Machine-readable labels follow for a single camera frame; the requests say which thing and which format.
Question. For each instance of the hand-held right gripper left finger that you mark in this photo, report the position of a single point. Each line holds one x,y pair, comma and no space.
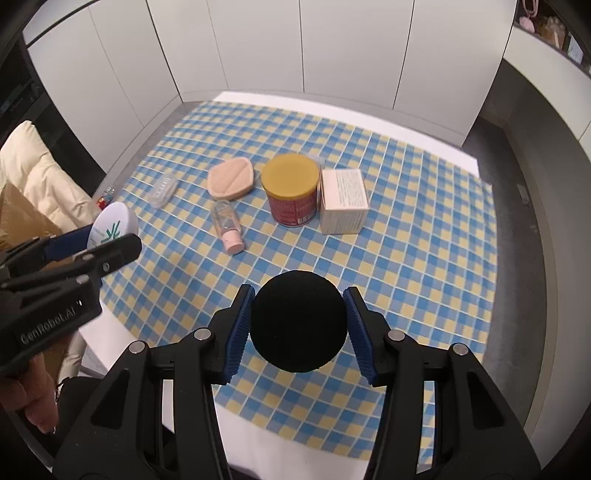
240,332

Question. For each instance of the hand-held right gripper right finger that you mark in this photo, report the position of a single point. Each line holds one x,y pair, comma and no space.
360,332

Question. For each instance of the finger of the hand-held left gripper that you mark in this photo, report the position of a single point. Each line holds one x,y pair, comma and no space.
69,243
115,251

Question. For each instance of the white round jar green print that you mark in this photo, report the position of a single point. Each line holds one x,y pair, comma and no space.
115,221

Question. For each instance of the brown cardboard box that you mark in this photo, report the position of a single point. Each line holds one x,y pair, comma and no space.
23,217

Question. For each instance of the black round lid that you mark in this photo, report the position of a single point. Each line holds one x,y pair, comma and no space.
300,323

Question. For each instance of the small clear oval case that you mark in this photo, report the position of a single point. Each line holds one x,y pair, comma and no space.
162,189

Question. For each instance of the clear bottle pink cap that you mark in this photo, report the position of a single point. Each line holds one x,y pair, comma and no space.
226,224

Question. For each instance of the white carton box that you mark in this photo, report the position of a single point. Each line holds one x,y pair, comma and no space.
344,217

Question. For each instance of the peach powder puff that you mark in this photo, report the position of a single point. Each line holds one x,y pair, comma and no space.
231,179

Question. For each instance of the red can gold lid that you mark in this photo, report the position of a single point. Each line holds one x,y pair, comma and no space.
291,177

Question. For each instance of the person's left hand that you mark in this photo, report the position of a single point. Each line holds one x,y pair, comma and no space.
32,392

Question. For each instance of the small red object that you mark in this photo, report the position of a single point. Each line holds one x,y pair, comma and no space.
104,198

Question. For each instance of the cream padded chair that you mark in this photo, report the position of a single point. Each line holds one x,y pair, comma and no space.
41,175

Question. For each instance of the blue yellow checked tablecloth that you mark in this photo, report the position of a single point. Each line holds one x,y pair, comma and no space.
415,277

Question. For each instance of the grey floor socket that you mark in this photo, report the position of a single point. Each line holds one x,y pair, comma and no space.
524,194

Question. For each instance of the small pink plush toy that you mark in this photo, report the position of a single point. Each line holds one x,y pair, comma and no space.
526,23

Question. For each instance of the brown paw print box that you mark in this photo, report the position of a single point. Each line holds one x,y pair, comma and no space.
551,27

